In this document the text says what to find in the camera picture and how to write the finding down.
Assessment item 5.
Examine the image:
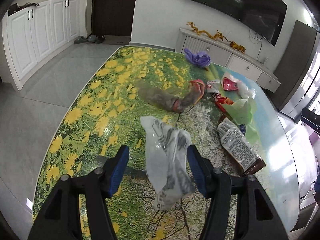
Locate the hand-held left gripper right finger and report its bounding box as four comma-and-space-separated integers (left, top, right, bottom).
186, 144, 288, 240

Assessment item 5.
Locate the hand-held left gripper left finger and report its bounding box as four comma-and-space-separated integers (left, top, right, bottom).
27, 144, 130, 240

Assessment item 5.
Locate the clear plastic bag grey print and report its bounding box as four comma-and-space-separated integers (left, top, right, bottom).
140, 116, 197, 212

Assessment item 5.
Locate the white brown snack packet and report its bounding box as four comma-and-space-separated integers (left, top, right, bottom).
217, 117, 266, 177

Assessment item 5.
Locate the green plastic bag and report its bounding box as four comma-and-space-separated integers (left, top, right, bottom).
221, 99, 258, 140

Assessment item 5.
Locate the clear plastic wrap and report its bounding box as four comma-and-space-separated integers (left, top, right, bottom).
237, 80, 257, 99

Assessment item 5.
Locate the red snack wrapper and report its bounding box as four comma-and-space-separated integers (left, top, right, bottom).
214, 94, 235, 112

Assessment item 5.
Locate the red white small wrapper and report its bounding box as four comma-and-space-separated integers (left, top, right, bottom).
206, 79, 220, 93

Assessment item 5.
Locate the red and clear plastic packet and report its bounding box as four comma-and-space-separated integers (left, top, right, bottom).
222, 72, 240, 92

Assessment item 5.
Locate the purple plastic bag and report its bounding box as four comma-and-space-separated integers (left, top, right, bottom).
184, 48, 211, 68

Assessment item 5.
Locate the dark grey tall cabinet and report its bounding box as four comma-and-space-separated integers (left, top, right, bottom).
271, 19, 320, 110

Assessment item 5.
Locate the golden tiger figurine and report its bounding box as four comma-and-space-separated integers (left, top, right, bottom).
229, 41, 247, 53

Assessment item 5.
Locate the white low tv cabinet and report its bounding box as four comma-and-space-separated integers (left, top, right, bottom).
175, 27, 281, 89

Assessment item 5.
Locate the short golden dragon figurine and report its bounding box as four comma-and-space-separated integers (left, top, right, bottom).
209, 31, 229, 42

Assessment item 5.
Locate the long golden dragon figurine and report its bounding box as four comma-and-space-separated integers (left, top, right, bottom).
186, 21, 212, 37

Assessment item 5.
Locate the white floor cupboard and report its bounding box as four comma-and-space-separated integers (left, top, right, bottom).
2, 0, 80, 92

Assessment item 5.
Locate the dark brown door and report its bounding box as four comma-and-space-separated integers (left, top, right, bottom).
91, 0, 140, 37

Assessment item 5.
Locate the television cable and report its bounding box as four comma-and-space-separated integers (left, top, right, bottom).
250, 29, 267, 63

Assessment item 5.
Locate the black wall television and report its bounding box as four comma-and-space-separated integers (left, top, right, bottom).
179, 0, 288, 47

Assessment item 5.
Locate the brown strap item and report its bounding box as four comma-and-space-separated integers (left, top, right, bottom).
17, 2, 40, 9

